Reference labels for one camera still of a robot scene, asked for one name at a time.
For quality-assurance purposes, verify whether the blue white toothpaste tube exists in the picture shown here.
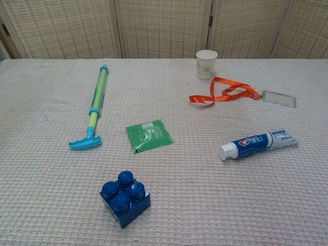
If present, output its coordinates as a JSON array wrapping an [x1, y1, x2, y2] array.
[[217, 127, 299, 161]]

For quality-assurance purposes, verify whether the green foil sachet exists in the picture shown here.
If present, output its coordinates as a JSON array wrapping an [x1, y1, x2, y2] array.
[[125, 118, 174, 154]]

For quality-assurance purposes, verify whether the beige woven tablecloth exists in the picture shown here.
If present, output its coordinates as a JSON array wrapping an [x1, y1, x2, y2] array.
[[0, 58, 328, 246]]

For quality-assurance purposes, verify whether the white paper cup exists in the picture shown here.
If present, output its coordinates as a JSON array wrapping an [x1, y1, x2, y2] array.
[[196, 49, 218, 80]]

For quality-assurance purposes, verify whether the cyan green toy water pump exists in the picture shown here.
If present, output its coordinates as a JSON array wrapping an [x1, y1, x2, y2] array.
[[68, 64, 110, 151]]

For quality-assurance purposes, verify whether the blue toy building block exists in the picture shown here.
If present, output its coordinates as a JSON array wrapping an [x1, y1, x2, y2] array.
[[99, 170, 151, 230]]

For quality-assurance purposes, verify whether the woven folding screen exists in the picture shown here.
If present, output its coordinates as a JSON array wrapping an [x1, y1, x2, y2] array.
[[0, 0, 328, 60]]

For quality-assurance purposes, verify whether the clear plastic badge holder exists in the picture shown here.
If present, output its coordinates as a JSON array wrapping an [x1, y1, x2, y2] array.
[[258, 89, 297, 108]]

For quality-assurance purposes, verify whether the orange lanyard strap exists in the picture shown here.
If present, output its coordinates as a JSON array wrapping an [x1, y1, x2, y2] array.
[[189, 76, 261, 106]]

